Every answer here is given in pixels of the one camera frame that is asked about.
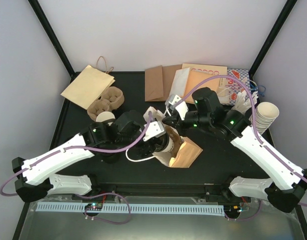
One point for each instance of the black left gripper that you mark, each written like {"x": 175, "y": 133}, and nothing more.
{"x": 146, "y": 150}

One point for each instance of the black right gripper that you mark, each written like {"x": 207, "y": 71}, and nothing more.
{"x": 174, "y": 119}

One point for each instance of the single white paper cup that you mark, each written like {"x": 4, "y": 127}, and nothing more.
{"x": 172, "y": 148}

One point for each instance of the orange paper bag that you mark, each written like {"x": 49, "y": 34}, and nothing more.
{"x": 187, "y": 154}
{"x": 196, "y": 77}

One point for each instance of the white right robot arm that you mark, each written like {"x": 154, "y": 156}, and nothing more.
{"x": 286, "y": 183}

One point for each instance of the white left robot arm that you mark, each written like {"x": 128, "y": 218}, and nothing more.
{"x": 109, "y": 136}

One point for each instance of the blue checkered paper bag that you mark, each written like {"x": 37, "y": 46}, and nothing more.
{"x": 233, "y": 88}

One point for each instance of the stack of white paper cups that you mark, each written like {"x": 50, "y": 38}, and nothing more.
{"x": 106, "y": 117}

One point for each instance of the white paper bag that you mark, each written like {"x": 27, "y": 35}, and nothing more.
{"x": 179, "y": 83}

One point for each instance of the beige bag with red circles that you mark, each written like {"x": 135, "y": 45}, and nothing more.
{"x": 208, "y": 69}

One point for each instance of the stack of pulp cup carriers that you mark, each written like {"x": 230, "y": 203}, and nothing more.
{"x": 111, "y": 99}

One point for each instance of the brown kraft paper bag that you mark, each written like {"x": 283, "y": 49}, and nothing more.
{"x": 158, "y": 82}

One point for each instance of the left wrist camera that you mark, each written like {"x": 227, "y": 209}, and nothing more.
{"x": 155, "y": 130}

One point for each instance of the tan paper bag with handles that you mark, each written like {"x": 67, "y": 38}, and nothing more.
{"x": 89, "y": 85}

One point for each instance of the light blue cable duct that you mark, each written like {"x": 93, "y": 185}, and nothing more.
{"x": 122, "y": 208}

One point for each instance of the black frame post right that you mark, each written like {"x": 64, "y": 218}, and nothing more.
{"x": 277, "y": 26}

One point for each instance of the black frame post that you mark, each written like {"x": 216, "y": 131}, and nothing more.
{"x": 277, "y": 26}
{"x": 41, "y": 16}

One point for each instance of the black frame post left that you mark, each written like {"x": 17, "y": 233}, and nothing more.
{"x": 41, "y": 16}

